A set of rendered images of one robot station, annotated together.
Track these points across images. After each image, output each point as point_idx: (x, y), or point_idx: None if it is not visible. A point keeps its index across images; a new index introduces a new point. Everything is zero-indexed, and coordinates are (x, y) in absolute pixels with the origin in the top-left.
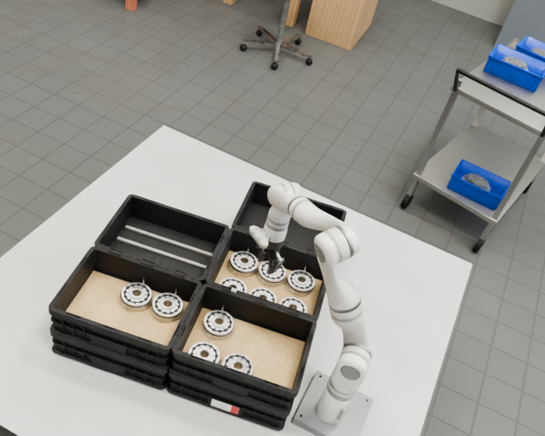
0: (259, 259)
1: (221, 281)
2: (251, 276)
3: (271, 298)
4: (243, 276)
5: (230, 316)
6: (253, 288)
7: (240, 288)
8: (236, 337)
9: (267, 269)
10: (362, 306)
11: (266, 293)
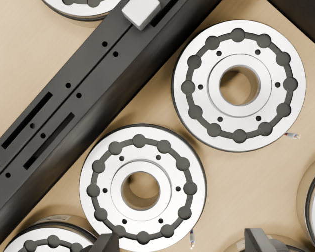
0: (249, 246)
1: (293, 54)
2: (295, 213)
3: (126, 224)
4: (304, 178)
5: (98, 11)
6: (231, 189)
7: (226, 118)
8: (31, 18)
9: (102, 250)
10: None
11: (155, 214)
